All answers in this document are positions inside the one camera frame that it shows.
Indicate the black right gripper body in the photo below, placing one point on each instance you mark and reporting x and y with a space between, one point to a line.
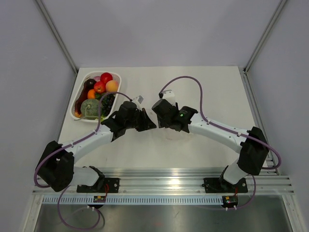
162 123

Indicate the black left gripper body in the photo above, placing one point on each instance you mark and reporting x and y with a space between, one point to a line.
131 123

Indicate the red apple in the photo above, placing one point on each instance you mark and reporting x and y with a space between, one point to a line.
99 87

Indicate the clear zip top bag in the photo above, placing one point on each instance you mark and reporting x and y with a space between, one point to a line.
172 135

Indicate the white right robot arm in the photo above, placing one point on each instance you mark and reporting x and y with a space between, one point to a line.
249 144

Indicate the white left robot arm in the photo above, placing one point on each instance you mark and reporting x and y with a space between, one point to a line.
57 164

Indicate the dark grape bunch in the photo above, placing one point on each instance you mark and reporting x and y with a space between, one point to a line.
107 104

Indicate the peach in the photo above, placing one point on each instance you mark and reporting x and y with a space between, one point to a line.
112 86

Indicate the green netted melon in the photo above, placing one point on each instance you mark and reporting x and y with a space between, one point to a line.
89 108

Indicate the orange tangerine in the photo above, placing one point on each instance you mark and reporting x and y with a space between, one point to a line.
91 94

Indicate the red tomato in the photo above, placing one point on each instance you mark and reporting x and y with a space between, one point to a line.
106 77

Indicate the dark red long pepper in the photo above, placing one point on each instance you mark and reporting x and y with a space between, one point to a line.
79 101

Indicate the dark purple eggplant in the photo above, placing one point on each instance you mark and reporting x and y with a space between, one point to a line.
89 84

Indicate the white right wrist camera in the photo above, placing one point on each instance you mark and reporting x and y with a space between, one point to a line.
169 96

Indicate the aluminium front rail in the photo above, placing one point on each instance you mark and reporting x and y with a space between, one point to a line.
188 181

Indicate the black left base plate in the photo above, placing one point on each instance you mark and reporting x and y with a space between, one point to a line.
111 184

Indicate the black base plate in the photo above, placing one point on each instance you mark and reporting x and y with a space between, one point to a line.
212 185
111 184

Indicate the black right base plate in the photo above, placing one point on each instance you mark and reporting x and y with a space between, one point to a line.
212 185

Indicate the right aluminium side rail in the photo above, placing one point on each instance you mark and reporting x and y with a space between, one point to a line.
271 157

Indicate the white slotted cable duct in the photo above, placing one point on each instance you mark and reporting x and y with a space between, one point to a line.
133 200

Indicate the left aluminium frame post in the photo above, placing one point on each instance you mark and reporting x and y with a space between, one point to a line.
54 31

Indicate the aluminium frame post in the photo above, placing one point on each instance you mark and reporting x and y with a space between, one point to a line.
54 31
266 33

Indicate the right aluminium frame post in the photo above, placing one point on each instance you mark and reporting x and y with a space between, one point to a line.
266 33

